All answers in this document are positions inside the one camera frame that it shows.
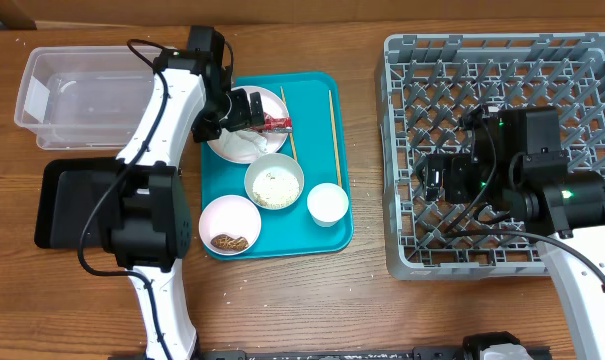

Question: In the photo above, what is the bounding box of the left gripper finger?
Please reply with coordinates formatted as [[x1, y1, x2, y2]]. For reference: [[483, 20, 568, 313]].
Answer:
[[231, 89, 252, 131], [249, 92, 265, 128]]

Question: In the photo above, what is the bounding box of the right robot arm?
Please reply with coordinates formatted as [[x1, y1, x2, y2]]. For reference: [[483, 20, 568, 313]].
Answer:
[[416, 106, 605, 359]]

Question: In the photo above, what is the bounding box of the teal serving tray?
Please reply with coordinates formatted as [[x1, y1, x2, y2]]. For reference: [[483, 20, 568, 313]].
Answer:
[[200, 71, 355, 260]]

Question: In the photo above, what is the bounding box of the grey dishwasher rack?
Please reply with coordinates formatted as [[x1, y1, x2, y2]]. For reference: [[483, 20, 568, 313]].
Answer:
[[375, 33, 605, 280]]

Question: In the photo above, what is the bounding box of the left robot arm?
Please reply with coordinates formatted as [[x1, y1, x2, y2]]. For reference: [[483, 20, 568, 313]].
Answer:
[[77, 26, 265, 359]]

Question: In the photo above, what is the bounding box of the large white plate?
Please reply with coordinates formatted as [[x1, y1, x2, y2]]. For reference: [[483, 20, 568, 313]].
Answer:
[[207, 86, 289, 164]]

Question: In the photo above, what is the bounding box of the red snack wrapper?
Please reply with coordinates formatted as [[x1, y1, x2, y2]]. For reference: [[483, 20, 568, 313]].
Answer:
[[251, 114, 293, 133]]

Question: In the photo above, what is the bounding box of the brown food scrap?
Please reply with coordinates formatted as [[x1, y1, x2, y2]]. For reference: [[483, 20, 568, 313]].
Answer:
[[211, 234, 249, 252]]

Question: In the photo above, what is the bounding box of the small pink plate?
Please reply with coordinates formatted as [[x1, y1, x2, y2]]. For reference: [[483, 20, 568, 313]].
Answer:
[[198, 195, 262, 257]]

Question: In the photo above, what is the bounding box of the clear plastic bin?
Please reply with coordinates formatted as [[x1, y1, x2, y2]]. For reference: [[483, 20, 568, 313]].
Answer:
[[14, 44, 160, 150]]

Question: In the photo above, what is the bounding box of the white cup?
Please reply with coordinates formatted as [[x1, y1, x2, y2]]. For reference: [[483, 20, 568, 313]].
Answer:
[[307, 183, 350, 227]]

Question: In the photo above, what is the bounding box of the grey bowl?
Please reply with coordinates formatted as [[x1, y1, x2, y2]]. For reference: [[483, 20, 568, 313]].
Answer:
[[244, 153, 305, 210]]

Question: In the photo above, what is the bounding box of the white napkin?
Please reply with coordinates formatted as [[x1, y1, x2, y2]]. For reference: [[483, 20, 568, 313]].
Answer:
[[218, 129, 268, 156]]

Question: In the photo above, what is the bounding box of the black tray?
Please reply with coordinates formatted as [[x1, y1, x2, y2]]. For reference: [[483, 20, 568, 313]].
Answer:
[[33, 156, 179, 250]]

